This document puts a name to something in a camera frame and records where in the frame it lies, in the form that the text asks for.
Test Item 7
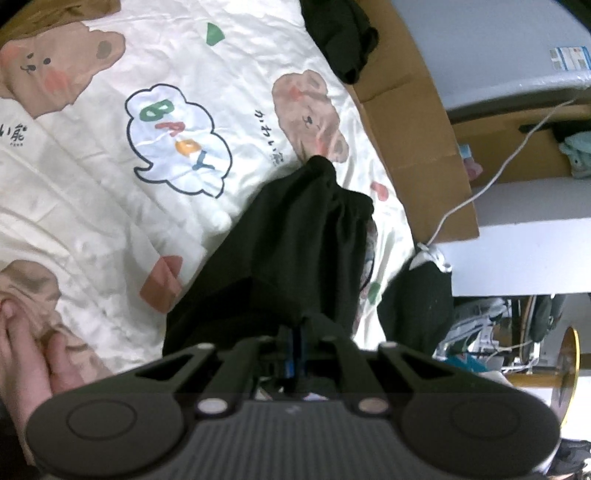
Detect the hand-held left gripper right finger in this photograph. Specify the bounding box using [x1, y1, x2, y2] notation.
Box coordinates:
[295, 316, 458, 414]

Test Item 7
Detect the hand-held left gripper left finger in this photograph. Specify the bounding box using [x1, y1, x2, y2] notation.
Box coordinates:
[136, 325, 295, 411]

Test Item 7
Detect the black sweater with patterned trim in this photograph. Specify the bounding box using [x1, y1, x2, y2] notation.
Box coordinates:
[161, 154, 377, 365]

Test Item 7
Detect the stack of folded black clothes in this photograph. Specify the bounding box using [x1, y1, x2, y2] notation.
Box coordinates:
[376, 258, 455, 356]

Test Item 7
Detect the printed bear bed sheet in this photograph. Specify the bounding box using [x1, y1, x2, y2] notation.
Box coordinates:
[0, 0, 458, 402]

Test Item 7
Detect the flat cardboard sheet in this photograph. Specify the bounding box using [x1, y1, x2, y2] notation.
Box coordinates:
[346, 0, 481, 243]

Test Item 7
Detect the person's bare foot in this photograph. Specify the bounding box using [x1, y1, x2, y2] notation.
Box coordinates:
[0, 300, 88, 407]

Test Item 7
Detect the round table with yellow rim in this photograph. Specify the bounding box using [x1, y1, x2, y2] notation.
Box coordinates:
[503, 325, 583, 414]

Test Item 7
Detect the cardboard box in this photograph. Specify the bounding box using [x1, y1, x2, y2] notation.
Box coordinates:
[450, 104, 591, 185]

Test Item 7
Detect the black crumpled garment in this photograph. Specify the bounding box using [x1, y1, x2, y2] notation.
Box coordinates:
[300, 0, 379, 85]

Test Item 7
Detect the grey plastic-wrapped panel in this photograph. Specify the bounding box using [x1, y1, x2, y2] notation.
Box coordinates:
[390, 0, 591, 112]

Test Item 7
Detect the brown cloth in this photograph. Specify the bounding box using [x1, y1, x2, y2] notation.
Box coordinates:
[0, 0, 122, 28]

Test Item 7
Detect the white cable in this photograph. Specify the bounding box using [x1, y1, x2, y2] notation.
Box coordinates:
[418, 92, 583, 250]

